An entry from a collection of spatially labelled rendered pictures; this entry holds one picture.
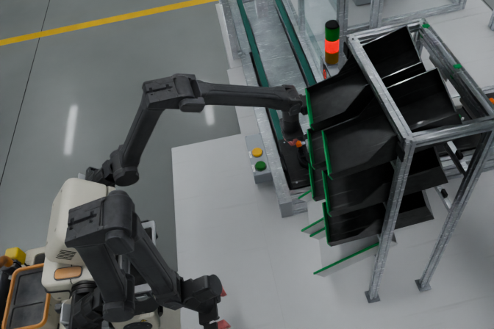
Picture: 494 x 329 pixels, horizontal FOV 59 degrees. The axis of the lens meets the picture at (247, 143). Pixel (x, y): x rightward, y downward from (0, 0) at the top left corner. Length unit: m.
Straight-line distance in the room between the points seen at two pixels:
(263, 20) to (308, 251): 1.36
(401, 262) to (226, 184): 0.72
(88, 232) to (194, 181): 1.00
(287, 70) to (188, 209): 0.83
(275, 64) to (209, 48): 1.78
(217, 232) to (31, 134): 2.38
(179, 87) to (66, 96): 2.81
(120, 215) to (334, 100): 0.57
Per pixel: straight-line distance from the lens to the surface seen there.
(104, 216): 0.89
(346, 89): 1.10
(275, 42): 2.30
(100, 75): 4.00
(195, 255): 1.66
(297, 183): 1.62
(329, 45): 1.56
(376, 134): 0.99
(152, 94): 1.18
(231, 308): 1.55
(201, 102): 1.18
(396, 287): 1.58
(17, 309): 1.79
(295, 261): 1.59
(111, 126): 3.49
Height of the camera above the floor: 2.31
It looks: 50 degrees down
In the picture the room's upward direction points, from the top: 12 degrees counter-clockwise
